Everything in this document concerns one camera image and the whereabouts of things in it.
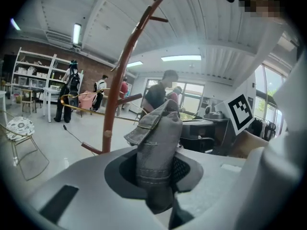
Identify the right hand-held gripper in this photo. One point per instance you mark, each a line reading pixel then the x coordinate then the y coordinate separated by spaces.
pixel 239 114

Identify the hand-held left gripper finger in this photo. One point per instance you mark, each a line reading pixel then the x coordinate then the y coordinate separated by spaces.
pixel 180 170

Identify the gray fabric hat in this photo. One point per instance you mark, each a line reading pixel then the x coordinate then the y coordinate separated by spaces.
pixel 158 138

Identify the brown wooden coat stand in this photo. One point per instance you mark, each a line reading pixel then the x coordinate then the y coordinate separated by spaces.
pixel 112 99

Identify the person's right forearm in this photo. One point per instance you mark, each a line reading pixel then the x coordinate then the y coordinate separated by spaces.
pixel 249 144

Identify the black and white clothes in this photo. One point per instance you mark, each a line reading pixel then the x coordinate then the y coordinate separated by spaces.
pixel 262 128

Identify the black office chair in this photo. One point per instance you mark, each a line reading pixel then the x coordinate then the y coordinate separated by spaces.
pixel 196 138

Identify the person's white shirt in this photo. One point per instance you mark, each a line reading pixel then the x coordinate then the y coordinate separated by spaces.
pixel 287 118

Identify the ceiling tube light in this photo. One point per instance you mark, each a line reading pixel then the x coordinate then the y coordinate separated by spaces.
pixel 134 64
pixel 76 33
pixel 15 24
pixel 181 58

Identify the pink chair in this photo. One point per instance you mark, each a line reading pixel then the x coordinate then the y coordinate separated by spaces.
pixel 86 101

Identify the black backpack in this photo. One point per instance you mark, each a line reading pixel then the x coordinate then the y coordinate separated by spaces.
pixel 73 81

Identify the white table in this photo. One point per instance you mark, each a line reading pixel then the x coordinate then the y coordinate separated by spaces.
pixel 51 91

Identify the wooden chair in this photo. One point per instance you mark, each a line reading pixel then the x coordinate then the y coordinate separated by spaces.
pixel 28 100

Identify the white shelving unit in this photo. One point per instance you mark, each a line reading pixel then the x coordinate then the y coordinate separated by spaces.
pixel 31 75

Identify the white round camera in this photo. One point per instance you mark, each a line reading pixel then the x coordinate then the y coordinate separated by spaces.
pixel 209 109

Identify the gold metal curved rail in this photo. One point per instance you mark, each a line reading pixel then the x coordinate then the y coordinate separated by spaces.
pixel 79 109

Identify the wall air conditioner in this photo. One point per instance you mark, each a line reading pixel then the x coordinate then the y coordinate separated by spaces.
pixel 58 39

